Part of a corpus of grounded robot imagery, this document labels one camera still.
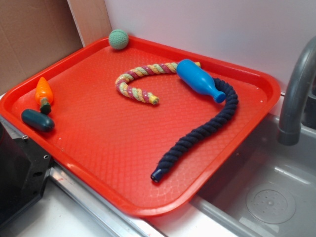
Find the orange toy carrot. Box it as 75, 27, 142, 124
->
35, 77, 54, 115

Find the red plastic tray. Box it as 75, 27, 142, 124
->
0, 37, 280, 217

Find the grey toy faucet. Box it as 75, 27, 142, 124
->
277, 37, 316, 146

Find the dark green capsule toy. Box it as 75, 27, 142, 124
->
21, 109, 55, 132

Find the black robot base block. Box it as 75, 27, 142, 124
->
0, 124, 52, 229

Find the green knitted ball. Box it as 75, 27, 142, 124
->
109, 29, 129, 50

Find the navy braided rope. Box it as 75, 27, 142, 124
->
150, 78, 239, 184

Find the grey toy sink basin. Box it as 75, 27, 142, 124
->
192, 115, 316, 237

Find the blue plastic bottle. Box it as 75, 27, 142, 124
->
176, 59, 226, 103

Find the multicolour braided rope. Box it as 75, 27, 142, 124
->
115, 61, 201, 106

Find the brown cardboard panel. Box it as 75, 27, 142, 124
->
0, 0, 112, 94

